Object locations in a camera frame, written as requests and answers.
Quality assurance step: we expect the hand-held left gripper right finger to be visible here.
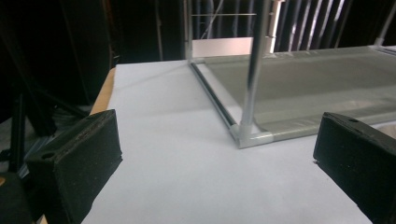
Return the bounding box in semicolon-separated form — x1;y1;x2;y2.
313;111;396;224

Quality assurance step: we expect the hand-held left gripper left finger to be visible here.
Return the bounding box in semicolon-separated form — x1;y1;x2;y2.
25;108;123;224

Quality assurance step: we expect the black tripod stand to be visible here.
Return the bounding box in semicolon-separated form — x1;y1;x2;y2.
0;83;90;175

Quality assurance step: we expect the grey fabric metal-frame rack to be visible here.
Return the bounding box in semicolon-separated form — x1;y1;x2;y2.
183;0;396;149

